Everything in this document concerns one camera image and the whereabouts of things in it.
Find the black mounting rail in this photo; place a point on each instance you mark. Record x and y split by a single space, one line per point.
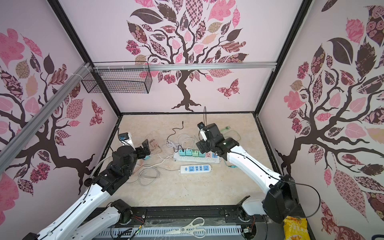
156 215

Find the teal charger plug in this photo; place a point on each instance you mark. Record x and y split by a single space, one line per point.
182 153
189 153

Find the small blue-socket power strip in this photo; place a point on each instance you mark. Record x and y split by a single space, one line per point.
195 169

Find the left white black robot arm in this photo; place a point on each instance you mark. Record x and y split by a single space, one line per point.
72 224

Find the aluminium frame bar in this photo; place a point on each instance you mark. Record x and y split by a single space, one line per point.
12 149

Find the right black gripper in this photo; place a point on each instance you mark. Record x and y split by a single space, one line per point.
202 146

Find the long multicolour power strip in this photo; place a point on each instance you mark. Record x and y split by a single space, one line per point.
210 158

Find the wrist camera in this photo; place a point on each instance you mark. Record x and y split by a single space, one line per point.
204 131
126 139

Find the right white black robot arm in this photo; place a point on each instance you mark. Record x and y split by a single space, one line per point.
279 196

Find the white handled scissors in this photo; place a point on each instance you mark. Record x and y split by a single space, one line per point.
195 228

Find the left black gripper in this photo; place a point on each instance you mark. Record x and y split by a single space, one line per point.
139 150

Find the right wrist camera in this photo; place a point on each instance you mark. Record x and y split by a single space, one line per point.
204 131

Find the green charger plug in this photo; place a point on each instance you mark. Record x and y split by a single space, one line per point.
196 153

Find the yellow snack bag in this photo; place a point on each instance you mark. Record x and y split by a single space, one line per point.
296 228

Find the teal charger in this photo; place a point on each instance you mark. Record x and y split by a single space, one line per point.
201 154

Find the white slotted cable duct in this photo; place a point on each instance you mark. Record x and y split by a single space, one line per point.
162 233

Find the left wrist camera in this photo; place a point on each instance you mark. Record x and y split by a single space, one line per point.
126 139

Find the black wire basket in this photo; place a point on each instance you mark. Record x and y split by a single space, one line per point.
127 77

